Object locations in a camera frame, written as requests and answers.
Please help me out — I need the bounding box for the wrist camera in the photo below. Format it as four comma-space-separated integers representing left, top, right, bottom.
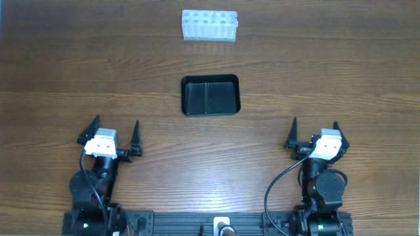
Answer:
83, 127, 119, 161
309, 128, 343, 161

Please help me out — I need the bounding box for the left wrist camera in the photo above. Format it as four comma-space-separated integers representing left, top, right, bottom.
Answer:
83, 127, 119, 161

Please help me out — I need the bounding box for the black tray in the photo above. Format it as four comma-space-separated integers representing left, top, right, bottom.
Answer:
180, 73, 242, 117

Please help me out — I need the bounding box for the white test tube rack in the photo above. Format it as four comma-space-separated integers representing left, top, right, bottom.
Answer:
181, 9, 240, 43

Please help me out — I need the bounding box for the mounting rail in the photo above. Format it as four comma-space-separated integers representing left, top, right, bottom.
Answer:
62, 210, 354, 236

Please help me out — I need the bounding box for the black cable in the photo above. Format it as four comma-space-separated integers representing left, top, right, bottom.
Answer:
264, 149, 314, 236
79, 150, 110, 236

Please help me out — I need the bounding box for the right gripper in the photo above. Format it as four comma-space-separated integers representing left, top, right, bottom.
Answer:
283, 116, 350, 161

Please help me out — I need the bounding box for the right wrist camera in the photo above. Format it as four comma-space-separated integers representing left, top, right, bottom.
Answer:
309, 128, 343, 161

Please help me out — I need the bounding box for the clear test tube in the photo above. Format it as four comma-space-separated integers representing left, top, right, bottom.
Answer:
184, 83, 192, 116
203, 81, 210, 115

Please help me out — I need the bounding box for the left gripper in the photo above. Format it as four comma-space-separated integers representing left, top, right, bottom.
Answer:
76, 114, 144, 163

